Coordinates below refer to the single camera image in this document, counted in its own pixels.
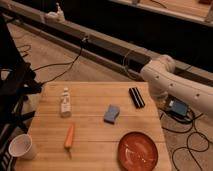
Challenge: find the black tripod stand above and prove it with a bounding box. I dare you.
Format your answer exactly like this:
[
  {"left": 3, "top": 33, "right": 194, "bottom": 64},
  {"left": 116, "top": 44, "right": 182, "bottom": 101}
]
[{"left": 0, "top": 13, "right": 41, "bottom": 171}]

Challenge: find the red orange plate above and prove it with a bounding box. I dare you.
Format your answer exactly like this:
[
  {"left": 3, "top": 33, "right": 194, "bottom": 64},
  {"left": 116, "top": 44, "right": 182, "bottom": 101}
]
[{"left": 117, "top": 132, "right": 158, "bottom": 171}]

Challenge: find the black rectangular box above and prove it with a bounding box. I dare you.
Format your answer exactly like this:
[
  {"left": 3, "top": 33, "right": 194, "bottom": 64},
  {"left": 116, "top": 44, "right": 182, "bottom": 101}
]
[{"left": 129, "top": 87, "right": 145, "bottom": 108}]

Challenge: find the blue sponge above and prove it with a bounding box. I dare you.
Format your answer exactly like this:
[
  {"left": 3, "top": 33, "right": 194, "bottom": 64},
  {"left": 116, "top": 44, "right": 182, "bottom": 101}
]
[{"left": 104, "top": 105, "right": 120, "bottom": 124}]

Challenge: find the orange carrot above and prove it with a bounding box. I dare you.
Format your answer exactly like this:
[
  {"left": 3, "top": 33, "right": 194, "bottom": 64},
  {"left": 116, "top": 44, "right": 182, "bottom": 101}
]
[{"left": 64, "top": 124, "right": 75, "bottom": 157}]

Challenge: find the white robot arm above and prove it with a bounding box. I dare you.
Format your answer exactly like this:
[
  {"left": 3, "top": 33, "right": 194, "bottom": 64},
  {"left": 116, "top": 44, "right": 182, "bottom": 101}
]
[{"left": 140, "top": 55, "right": 213, "bottom": 118}]

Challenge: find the black coiled cables right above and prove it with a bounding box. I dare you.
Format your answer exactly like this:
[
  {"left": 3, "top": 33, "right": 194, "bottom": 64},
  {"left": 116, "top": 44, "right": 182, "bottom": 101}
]
[{"left": 159, "top": 106, "right": 213, "bottom": 171}]

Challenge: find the black floor cable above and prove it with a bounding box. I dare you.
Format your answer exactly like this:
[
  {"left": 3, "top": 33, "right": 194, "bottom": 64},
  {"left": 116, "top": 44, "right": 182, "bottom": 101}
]
[{"left": 32, "top": 37, "right": 88, "bottom": 85}]

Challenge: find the white paper cup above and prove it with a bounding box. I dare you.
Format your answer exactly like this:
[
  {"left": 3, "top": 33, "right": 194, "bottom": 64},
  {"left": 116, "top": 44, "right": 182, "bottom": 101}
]
[{"left": 8, "top": 134, "right": 36, "bottom": 160}]

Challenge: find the small white glue bottle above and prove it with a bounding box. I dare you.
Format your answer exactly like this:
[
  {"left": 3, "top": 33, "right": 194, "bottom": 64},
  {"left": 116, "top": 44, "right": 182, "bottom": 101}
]
[{"left": 60, "top": 87, "right": 71, "bottom": 117}]

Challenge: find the blue power adapter box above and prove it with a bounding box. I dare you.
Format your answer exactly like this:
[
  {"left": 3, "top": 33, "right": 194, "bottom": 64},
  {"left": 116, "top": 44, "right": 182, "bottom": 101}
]
[{"left": 169, "top": 99, "right": 188, "bottom": 117}]

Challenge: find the white spray bottle on ledge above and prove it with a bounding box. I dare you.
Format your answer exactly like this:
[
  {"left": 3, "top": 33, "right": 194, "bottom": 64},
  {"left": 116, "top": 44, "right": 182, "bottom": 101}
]
[{"left": 45, "top": 4, "right": 65, "bottom": 22}]

